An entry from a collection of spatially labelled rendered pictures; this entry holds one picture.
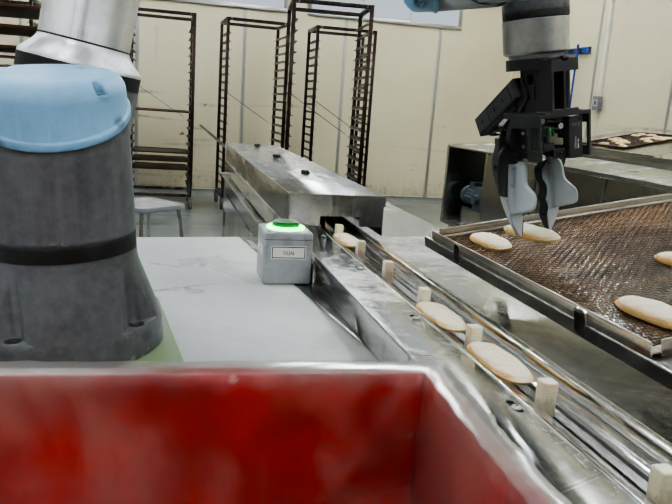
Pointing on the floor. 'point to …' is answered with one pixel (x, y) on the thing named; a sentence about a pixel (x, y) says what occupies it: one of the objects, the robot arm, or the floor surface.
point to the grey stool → (156, 211)
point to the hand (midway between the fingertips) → (530, 221)
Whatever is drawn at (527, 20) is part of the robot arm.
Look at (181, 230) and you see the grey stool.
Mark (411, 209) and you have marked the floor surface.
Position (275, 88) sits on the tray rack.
